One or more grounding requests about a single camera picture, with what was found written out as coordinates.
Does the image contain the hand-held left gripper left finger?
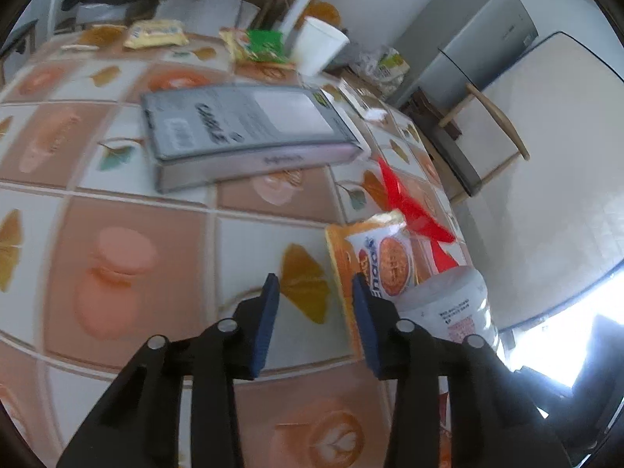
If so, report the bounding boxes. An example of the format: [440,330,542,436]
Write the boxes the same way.
[56,273,281,468]

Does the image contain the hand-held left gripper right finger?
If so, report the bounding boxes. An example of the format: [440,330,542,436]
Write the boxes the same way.
[352,273,573,468]

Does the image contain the orange snack packet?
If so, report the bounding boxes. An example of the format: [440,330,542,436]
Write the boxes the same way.
[324,209,417,356]

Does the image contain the white bottle with red cap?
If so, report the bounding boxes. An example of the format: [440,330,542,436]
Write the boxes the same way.
[397,266,505,366]

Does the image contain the red plastic wrapper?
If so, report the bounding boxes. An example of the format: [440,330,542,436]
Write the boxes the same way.
[378,156,459,274]

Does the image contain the grey cardboard box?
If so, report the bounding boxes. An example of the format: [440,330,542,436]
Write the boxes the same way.
[140,84,371,195]

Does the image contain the wooden chair with dark seat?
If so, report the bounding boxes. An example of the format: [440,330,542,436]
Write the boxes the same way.
[429,83,531,206]

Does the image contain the patterned tablecloth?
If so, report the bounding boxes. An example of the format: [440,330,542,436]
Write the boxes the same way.
[0,29,488,468]

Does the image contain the dark wooden stool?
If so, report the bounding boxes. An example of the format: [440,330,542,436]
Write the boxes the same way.
[404,88,461,140]

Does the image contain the small white brown packet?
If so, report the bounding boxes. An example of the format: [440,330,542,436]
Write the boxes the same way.
[336,78,391,122]

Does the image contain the crumpled white plastic bag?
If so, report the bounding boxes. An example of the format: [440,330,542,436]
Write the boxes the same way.
[353,56,386,83]

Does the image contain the green and white bag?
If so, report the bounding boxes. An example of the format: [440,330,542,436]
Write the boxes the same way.
[378,46,410,94]

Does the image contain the green snack packet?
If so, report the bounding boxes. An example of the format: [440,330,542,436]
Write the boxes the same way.
[246,29,286,63]

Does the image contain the yellow snack packet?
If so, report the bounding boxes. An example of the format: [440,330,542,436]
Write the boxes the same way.
[219,28,250,62]
[123,19,188,50]

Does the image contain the white paper cup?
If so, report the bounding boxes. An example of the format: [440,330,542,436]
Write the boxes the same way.
[291,16,351,76]

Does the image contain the grey refrigerator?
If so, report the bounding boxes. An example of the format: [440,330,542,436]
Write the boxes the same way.
[390,0,539,108]

